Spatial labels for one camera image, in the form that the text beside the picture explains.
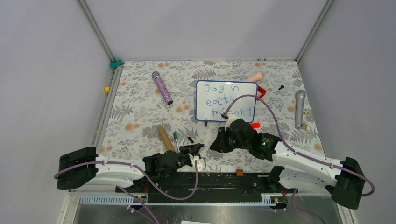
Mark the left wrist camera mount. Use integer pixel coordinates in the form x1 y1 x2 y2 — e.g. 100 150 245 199
191 155 206 172

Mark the red cube block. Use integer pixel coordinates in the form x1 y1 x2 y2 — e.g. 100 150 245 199
250 122 261 129

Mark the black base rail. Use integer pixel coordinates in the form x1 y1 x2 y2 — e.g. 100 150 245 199
116 171 299 204

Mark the blue-framed whiteboard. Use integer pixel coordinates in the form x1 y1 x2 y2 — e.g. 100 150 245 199
195 80 258 123

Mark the brown cork cylinder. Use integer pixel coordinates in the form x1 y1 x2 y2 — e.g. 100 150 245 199
235 169 244 177

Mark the purple cable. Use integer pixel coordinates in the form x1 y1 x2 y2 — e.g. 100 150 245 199
54 159 199 224
223 94 375 224

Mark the pink plastic cylinder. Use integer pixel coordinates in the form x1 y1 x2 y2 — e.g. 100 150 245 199
245 71 265 82

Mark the floral patterned table mat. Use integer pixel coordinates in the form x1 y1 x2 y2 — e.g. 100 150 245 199
95 60 332 174

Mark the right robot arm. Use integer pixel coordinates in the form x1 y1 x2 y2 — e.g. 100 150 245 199
210 119 365 210

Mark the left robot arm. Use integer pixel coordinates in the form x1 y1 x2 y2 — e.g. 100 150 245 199
54 143 205 192

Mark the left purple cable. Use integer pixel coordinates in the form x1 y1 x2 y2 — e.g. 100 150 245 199
54 159 199 224

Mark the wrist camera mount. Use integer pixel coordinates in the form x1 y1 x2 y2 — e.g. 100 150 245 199
221 112 239 128
191 155 206 172

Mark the teal corner clip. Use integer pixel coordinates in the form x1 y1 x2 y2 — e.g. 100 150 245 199
110 59 124 69

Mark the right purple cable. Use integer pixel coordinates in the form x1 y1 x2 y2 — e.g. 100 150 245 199
223 94 375 224

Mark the red rectangular tray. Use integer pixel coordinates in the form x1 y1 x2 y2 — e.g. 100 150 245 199
257 86 267 98

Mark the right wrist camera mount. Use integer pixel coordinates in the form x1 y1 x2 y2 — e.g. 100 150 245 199
221 112 239 128

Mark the purple patterned microphone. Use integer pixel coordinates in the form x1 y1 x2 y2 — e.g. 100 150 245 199
152 71 173 105

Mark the small wooden cube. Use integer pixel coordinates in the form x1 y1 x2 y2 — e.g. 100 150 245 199
301 123 308 131

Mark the green-capped marker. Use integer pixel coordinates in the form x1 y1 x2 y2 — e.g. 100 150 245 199
173 131 180 153

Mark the black-capped marker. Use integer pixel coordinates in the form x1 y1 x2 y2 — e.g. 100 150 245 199
187 137 194 144

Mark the silver grey microphone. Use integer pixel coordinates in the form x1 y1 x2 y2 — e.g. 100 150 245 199
295 90 306 129

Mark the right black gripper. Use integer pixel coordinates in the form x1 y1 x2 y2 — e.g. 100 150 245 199
210 126 251 153

